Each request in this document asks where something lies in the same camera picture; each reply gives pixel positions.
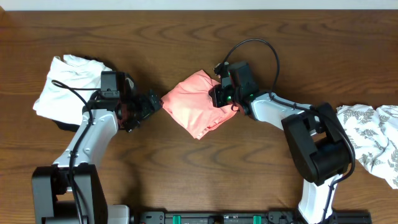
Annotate white folded shirt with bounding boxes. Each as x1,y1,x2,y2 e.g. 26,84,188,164
33,55,111,125

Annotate pink shirt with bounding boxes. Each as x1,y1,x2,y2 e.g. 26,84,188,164
161,70,236,139

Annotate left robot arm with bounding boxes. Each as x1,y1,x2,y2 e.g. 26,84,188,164
32,72,162,224

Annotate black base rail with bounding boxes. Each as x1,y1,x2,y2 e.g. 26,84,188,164
130,210,373,224

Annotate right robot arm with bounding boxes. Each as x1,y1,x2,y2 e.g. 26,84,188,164
209,62,355,223

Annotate black folded shirt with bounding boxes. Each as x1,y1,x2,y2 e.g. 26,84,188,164
53,120,80,133

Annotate white fern print shirt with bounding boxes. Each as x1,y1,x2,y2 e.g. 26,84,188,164
336,105,398,189

